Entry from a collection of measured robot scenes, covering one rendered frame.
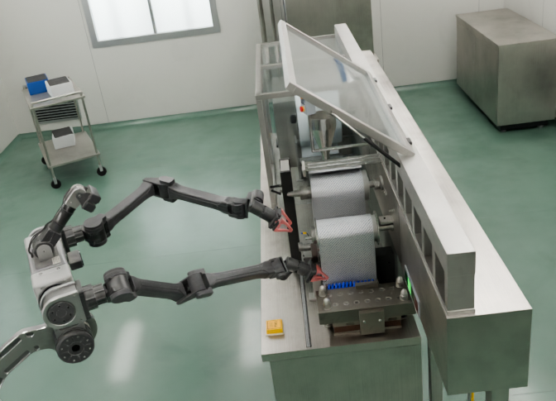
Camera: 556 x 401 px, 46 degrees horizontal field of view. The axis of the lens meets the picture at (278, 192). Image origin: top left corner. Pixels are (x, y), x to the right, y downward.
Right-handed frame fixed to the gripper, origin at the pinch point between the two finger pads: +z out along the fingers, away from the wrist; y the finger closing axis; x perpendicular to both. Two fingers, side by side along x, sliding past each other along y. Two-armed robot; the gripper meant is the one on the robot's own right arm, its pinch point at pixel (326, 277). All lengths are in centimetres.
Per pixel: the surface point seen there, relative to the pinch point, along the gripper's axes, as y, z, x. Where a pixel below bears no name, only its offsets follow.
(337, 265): 0.3, 1.5, 7.3
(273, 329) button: 13.2, -14.4, -25.3
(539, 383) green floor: -33, 149, -35
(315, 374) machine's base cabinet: 25.8, 7.1, -30.9
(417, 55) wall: -556, 169, 28
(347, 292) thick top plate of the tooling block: 7.6, 8.5, 0.8
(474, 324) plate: 84, 16, 49
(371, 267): 0.3, 15.8, 12.4
